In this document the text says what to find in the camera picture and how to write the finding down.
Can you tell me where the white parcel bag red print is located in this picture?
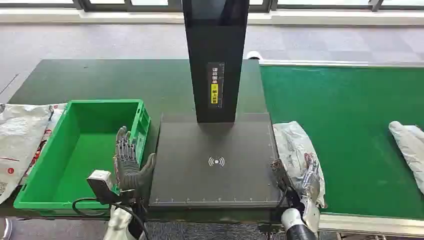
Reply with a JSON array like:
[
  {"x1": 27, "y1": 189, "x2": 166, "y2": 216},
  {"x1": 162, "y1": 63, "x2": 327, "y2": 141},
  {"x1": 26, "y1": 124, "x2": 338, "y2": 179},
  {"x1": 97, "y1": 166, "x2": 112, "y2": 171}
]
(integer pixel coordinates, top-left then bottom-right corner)
[{"x1": 19, "y1": 103, "x2": 69, "y2": 186}]

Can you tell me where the crinkled silver parcel bag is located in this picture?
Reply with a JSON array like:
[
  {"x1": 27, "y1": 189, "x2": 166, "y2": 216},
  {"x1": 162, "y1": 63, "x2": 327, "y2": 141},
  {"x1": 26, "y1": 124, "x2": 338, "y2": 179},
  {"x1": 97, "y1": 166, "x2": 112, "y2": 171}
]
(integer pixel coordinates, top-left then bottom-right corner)
[{"x1": 272, "y1": 121, "x2": 327, "y2": 234}]

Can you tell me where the dark window frame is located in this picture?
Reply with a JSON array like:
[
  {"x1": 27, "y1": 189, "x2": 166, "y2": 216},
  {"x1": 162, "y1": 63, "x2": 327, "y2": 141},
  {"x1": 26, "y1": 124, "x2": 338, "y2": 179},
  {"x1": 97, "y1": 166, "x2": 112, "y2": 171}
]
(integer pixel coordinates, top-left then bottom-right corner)
[{"x1": 0, "y1": 0, "x2": 424, "y2": 13}]

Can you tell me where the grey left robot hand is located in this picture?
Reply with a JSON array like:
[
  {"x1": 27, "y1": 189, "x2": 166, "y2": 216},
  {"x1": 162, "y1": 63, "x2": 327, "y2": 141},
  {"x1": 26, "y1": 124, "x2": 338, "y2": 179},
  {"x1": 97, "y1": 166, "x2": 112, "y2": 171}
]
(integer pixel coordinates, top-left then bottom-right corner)
[{"x1": 113, "y1": 125, "x2": 157, "y2": 193}]

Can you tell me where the black yellow warning sticker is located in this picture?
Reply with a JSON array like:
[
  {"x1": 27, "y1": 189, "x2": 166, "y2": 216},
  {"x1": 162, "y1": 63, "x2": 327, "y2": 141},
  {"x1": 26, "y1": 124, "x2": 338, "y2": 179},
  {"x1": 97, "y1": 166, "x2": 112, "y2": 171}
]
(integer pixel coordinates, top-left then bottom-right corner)
[{"x1": 207, "y1": 62, "x2": 225, "y2": 110}]

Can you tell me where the person's shoe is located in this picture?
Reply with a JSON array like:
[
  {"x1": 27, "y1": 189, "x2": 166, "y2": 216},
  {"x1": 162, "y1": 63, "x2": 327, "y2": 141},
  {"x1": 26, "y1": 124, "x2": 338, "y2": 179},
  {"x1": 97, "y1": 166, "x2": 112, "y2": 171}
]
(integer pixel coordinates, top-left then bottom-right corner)
[{"x1": 0, "y1": 217, "x2": 14, "y2": 240}]

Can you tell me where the white parcel bag brown print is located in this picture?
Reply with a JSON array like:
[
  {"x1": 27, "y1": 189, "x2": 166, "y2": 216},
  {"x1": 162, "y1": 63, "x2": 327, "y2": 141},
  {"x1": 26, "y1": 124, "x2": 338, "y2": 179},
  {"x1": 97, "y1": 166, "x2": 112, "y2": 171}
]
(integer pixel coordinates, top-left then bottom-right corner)
[{"x1": 388, "y1": 120, "x2": 424, "y2": 196}]

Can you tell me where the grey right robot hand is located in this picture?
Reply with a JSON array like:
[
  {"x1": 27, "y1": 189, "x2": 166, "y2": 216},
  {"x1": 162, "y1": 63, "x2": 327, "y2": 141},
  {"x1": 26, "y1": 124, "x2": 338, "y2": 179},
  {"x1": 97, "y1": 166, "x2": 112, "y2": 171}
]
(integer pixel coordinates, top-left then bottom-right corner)
[{"x1": 269, "y1": 152, "x2": 321, "y2": 200}]

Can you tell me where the black scanner stand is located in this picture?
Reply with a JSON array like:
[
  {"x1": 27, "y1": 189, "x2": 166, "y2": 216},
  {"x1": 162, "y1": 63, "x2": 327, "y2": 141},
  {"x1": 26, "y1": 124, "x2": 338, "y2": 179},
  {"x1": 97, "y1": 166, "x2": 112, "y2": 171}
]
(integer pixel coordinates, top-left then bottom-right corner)
[{"x1": 149, "y1": 0, "x2": 289, "y2": 210}]

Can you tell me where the silver conveyor frame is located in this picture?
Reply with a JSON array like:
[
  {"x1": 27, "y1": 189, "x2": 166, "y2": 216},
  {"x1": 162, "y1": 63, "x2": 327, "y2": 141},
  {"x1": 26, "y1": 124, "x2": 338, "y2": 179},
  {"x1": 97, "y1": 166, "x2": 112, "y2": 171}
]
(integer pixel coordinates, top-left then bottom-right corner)
[{"x1": 258, "y1": 59, "x2": 424, "y2": 239}]

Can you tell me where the small white round object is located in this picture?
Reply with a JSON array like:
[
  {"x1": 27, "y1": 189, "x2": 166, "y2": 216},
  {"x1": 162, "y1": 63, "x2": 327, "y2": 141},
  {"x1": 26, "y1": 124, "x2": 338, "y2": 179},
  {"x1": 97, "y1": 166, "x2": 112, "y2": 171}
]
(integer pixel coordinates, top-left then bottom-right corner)
[{"x1": 245, "y1": 50, "x2": 264, "y2": 61}]

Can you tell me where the green plastic crate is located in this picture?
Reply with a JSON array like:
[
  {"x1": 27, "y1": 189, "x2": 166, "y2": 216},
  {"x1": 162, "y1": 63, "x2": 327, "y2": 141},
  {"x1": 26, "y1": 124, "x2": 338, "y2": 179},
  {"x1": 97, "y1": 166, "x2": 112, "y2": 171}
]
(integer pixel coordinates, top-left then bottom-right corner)
[{"x1": 13, "y1": 99, "x2": 152, "y2": 218}]

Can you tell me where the green conveyor belt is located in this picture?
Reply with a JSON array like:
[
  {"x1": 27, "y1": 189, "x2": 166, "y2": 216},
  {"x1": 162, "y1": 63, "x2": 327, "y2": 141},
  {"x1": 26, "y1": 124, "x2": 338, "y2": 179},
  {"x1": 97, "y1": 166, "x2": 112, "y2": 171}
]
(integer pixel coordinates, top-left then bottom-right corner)
[{"x1": 259, "y1": 65, "x2": 424, "y2": 220}]

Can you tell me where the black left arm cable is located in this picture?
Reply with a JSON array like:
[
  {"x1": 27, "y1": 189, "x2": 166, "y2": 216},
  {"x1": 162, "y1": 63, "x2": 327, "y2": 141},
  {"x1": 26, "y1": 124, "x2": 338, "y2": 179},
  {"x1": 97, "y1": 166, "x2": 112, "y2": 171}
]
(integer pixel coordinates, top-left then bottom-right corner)
[{"x1": 72, "y1": 197, "x2": 152, "y2": 240}]

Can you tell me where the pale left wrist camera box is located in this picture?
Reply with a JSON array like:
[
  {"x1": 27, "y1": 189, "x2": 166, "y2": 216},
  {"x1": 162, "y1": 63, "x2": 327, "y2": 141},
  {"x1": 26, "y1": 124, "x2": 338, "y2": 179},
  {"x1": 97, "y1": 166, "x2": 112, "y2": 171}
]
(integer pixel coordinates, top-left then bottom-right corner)
[{"x1": 86, "y1": 169, "x2": 122, "y2": 205}]

